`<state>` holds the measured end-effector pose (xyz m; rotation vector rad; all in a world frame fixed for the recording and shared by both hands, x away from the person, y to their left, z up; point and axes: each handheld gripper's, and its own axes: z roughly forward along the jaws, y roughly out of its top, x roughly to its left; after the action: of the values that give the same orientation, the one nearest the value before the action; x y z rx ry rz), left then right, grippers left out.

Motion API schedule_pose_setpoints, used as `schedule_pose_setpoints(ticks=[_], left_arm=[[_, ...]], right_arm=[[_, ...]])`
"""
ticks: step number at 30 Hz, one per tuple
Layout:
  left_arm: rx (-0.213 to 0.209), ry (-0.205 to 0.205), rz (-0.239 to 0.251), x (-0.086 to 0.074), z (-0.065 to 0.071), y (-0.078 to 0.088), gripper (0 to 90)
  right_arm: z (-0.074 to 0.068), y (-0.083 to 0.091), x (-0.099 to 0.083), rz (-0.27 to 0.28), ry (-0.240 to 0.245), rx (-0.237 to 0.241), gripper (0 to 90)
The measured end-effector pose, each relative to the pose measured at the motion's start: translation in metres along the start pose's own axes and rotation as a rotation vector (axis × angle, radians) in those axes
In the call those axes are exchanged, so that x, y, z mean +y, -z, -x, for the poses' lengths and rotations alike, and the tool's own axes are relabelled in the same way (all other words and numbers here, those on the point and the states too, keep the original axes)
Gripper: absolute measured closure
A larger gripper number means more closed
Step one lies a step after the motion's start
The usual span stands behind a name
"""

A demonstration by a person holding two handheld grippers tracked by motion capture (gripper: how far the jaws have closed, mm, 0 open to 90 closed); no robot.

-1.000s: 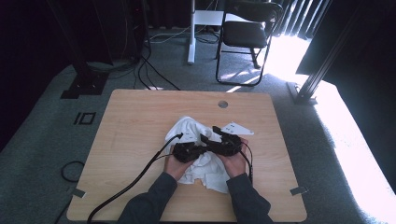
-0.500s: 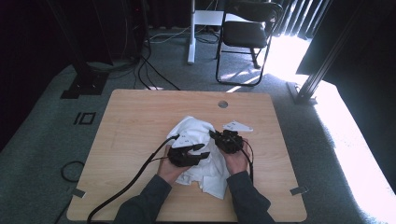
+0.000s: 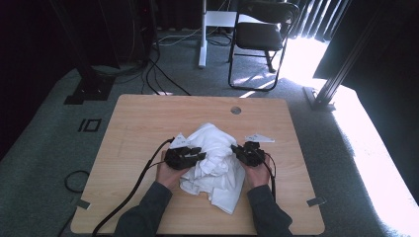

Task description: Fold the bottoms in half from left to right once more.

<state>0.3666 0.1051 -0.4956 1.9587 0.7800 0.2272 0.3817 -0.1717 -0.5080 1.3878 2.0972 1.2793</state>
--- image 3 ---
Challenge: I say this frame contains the thick black gripper cable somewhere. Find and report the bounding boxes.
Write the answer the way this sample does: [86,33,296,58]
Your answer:
[92,137,176,237]

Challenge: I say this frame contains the person's left hand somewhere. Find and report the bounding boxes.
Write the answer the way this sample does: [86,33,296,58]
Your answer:
[155,161,186,191]

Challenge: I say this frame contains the black floor cables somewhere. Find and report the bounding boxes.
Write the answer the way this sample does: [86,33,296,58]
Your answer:
[140,48,192,97]

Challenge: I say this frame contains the black cable loop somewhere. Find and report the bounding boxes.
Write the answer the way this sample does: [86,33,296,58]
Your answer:
[63,170,91,194]

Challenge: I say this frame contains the black floor tape marks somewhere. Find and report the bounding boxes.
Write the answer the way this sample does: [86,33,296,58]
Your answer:
[77,118,103,133]

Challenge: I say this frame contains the white garment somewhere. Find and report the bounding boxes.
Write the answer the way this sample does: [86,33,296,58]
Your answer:
[179,122,247,215]

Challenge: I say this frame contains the black folding chair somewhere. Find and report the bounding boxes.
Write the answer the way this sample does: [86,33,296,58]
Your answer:
[227,0,300,92]

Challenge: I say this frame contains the dark curtain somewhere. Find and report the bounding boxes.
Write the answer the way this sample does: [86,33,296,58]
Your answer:
[312,0,419,205]

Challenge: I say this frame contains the white floor cable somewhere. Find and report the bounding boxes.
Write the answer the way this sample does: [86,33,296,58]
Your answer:
[157,28,203,46]

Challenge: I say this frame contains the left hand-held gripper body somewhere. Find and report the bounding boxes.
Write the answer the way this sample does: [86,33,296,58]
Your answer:
[163,132,196,171]

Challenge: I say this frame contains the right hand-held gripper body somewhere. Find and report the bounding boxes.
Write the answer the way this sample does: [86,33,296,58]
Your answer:
[241,132,276,168]

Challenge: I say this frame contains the striped curtain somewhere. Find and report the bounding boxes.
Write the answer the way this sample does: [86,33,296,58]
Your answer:
[290,0,351,42]

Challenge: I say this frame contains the black stand with base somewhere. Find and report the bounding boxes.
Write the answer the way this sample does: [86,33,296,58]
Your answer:
[48,0,117,106]

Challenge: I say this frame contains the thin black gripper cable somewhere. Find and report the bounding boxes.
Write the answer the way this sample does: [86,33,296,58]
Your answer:
[261,151,278,202]

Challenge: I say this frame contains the person's right hand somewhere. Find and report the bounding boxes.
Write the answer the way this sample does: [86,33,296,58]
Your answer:
[243,160,275,190]

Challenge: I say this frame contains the aluminium stand post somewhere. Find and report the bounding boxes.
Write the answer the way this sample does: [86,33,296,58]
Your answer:
[302,0,393,112]

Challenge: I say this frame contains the white desk frame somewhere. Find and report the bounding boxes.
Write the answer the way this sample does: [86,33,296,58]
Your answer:
[198,0,239,69]

